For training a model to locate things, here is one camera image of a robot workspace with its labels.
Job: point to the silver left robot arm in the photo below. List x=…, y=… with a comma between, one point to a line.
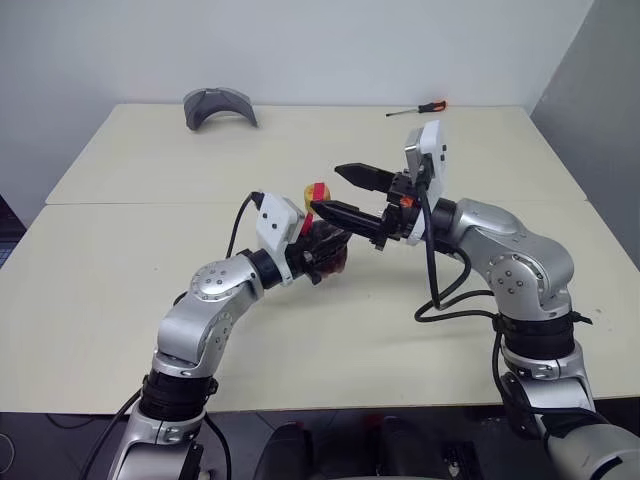
x=200, y=320

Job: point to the dark box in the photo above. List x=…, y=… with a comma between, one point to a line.
x=10, y=235

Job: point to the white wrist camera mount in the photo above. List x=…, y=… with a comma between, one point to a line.
x=435, y=150
x=275, y=220

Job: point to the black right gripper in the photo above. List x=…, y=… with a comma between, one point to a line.
x=402, y=215

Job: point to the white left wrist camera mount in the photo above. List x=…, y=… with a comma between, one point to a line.
x=275, y=220

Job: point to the dark drink bottle yellow cap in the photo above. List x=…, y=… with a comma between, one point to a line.
x=318, y=196

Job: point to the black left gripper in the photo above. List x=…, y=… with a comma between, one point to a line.
x=302, y=260

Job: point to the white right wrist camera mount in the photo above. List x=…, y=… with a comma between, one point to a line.
x=435, y=150

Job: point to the grey curved plastic shell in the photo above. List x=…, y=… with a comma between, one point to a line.
x=220, y=102

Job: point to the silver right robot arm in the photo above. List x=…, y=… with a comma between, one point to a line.
x=525, y=255

